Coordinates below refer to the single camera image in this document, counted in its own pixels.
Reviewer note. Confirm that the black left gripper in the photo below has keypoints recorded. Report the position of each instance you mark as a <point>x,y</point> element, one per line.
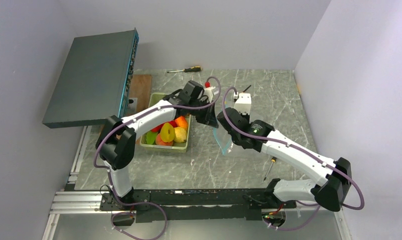
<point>209,118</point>

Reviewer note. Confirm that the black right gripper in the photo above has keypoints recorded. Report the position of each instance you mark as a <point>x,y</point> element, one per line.
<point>246,116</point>

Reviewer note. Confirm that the clear zip top bag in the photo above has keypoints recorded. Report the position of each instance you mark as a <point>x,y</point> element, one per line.
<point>228,148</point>

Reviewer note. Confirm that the red tomato toy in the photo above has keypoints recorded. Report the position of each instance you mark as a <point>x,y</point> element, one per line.
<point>173,123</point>

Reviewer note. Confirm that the yellow lemon toy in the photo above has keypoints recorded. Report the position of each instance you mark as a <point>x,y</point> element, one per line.
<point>180,135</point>

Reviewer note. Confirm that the yellow pepper slice toy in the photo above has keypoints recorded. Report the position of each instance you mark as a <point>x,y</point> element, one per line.
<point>167,133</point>

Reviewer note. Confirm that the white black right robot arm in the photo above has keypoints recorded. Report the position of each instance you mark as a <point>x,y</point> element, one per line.
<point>328,180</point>

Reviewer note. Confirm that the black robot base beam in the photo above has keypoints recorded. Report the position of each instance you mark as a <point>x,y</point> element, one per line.
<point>197,204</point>

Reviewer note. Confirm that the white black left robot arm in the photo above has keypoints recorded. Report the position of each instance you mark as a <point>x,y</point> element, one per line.
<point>117,141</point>

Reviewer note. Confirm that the green plastic food bin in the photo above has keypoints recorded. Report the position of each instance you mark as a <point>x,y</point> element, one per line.
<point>175,147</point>

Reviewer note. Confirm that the yellow black screwdriver far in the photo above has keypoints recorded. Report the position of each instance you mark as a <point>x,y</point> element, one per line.
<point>193,69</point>

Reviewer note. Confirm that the yellow black screwdriver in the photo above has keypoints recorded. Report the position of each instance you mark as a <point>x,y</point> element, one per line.
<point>193,69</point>
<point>273,160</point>

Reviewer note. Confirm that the red orange mango toy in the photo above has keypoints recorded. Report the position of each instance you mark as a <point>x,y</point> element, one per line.
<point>182,122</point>

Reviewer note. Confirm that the red apple toy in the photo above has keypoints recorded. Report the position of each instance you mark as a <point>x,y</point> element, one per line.
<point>157,128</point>

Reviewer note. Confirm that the brown wooden board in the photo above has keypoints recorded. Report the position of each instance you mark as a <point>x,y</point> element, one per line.
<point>140,88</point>

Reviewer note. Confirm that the yellow black screwdriver near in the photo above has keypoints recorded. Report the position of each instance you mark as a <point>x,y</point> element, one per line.
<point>273,160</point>

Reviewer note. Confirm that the peach toy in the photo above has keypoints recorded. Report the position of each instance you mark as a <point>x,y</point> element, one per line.
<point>160,142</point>

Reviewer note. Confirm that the green leaf toy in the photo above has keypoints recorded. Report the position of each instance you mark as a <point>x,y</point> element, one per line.
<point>150,138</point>

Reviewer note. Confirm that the dark grey flat panel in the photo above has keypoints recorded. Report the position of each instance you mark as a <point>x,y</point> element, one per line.
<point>94,82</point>

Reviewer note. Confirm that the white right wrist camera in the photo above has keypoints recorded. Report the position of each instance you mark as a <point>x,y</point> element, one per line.
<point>242,103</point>

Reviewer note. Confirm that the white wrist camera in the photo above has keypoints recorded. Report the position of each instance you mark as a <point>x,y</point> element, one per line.
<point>208,93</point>
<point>242,103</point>

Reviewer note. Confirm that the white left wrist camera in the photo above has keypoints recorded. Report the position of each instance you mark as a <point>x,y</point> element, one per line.
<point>208,93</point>

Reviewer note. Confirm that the small metal bracket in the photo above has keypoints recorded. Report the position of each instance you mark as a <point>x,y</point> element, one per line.
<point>132,105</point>

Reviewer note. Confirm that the aluminium frame rail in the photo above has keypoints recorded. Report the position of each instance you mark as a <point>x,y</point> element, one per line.
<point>76,215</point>

